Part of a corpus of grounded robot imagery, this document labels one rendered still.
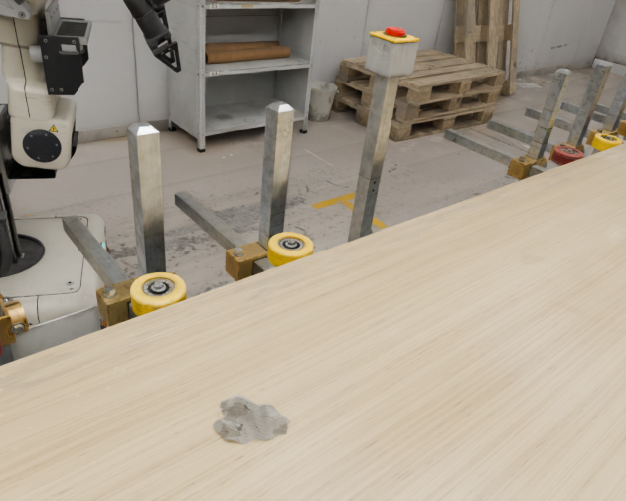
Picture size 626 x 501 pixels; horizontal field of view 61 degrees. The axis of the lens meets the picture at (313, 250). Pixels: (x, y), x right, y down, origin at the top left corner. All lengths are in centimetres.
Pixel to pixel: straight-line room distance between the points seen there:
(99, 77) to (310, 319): 306
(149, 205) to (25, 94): 95
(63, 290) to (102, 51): 205
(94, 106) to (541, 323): 322
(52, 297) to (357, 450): 141
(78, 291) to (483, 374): 142
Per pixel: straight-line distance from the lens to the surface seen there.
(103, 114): 377
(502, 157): 180
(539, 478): 69
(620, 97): 221
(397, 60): 108
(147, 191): 86
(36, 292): 193
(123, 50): 371
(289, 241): 94
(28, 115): 178
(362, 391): 70
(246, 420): 64
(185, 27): 354
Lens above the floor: 140
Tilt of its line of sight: 32 degrees down
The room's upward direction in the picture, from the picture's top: 7 degrees clockwise
